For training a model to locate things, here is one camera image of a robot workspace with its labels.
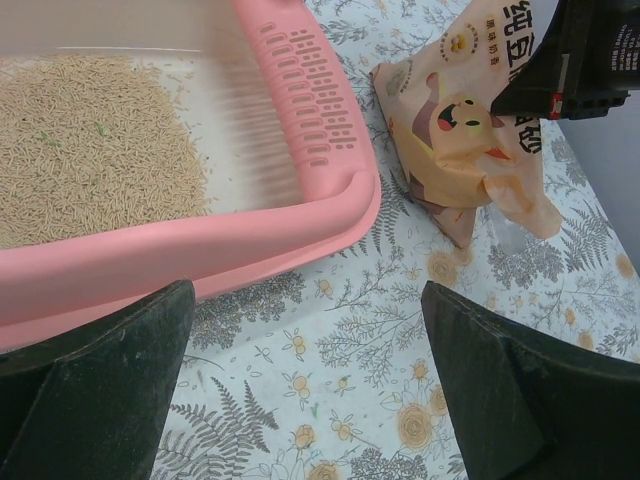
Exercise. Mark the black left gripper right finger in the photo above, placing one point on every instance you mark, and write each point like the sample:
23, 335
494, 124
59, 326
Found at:
526, 405

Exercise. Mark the pink cat litter box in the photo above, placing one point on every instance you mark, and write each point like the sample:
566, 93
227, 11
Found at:
291, 175

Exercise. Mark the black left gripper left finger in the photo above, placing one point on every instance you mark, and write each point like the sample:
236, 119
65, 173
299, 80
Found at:
92, 403

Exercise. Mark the beige litter in box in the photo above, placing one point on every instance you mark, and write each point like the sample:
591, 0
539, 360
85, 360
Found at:
94, 143

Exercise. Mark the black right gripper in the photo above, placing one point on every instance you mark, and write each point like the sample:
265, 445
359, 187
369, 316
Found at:
586, 64

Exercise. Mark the orange cat litter bag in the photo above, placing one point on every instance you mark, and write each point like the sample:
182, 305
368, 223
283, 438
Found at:
456, 154

